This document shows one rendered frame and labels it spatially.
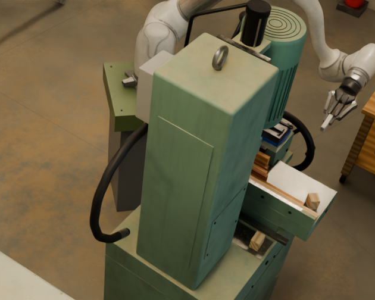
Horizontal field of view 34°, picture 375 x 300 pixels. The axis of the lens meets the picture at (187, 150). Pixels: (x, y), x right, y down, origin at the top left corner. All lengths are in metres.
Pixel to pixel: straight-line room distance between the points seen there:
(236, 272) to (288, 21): 0.78
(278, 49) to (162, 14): 1.12
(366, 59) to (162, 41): 0.81
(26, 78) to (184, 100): 2.47
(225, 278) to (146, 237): 0.28
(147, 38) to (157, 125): 1.05
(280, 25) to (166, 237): 0.66
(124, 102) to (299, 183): 0.87
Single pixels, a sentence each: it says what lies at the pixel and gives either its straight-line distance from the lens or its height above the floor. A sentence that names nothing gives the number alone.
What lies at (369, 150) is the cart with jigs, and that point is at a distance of 3.43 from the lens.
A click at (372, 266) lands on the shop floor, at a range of 3.17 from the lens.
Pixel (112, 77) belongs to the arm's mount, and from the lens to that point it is 2.72.
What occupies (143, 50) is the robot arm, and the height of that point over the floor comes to 0.90.
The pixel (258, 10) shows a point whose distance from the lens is 1.50.
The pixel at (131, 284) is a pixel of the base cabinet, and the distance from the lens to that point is 2.08.
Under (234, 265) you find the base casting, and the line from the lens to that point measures 1.98.
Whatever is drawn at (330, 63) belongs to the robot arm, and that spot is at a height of 0.91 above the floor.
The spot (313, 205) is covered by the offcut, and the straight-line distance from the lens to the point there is 2.03.
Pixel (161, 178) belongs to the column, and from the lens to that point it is 1.62.
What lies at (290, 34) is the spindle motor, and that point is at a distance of 1.66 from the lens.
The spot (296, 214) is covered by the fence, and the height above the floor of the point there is 0.93.
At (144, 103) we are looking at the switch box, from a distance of 1.55.
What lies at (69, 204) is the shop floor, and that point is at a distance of 3.11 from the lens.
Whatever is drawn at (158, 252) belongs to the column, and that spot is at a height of 0.88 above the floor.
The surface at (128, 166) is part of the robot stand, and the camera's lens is 2.84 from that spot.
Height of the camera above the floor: 2.40
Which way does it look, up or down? 45 degrees down
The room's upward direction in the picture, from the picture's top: 9 degrees clockwise
